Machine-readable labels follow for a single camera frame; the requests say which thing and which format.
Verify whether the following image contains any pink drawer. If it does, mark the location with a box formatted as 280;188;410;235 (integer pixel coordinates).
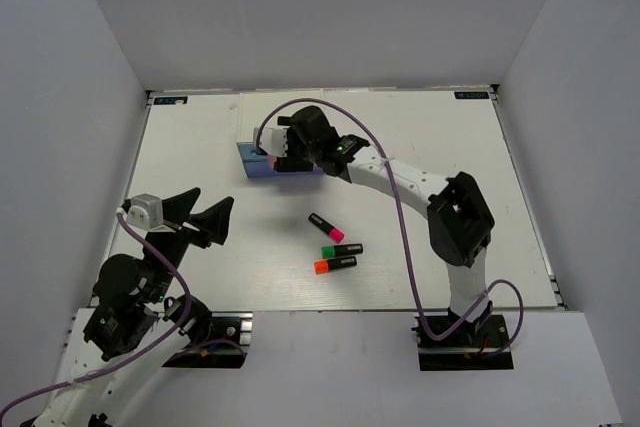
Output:
267;155;278;171

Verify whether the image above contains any left table label sticker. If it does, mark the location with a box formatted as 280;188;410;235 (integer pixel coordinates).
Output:
153;96;188;105

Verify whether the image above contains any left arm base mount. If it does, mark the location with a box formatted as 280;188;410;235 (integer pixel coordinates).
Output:
164;312;253;370

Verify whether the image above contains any right table label sticker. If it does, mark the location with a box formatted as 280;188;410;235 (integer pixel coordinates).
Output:
454;91;490;100

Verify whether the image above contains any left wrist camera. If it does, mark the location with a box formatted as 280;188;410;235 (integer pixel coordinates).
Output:
122;194;164;231

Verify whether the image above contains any green highlighter marker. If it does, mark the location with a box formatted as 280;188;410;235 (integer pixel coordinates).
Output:
321;243;364;259

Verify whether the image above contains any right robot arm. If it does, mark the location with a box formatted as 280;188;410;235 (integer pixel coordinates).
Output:
254;105;495;346

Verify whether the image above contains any pink highlighter marker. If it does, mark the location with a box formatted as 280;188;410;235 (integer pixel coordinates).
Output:
308;213;345;243

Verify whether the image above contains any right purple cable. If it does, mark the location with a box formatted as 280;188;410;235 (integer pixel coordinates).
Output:
255;97;525;358

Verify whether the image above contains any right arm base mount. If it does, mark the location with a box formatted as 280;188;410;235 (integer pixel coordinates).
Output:
412;314;514;372

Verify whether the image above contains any cream drawer cabinet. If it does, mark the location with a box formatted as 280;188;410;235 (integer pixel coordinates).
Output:
236;89;324;144

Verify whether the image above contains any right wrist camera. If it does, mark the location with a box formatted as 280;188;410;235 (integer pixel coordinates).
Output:
253;127;288;158

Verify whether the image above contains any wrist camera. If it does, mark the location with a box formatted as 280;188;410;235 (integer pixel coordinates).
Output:
253;127;288;158
122;194;164;231

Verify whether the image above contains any orange highlighter marker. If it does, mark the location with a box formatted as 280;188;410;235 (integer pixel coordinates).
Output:
314;256;358;275

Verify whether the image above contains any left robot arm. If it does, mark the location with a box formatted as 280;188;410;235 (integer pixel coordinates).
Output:
26;188;242;426

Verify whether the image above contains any table label sticker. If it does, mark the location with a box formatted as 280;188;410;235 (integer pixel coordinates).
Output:
153;96;188;105
454;91;490;100

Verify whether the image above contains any purple cable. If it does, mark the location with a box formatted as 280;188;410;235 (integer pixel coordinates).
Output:
255;97;525;358
0;209;194;416

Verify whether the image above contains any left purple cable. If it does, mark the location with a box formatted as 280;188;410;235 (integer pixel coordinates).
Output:
0;209;194;416

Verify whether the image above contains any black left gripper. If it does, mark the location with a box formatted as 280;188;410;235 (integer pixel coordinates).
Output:
146;186;236;301

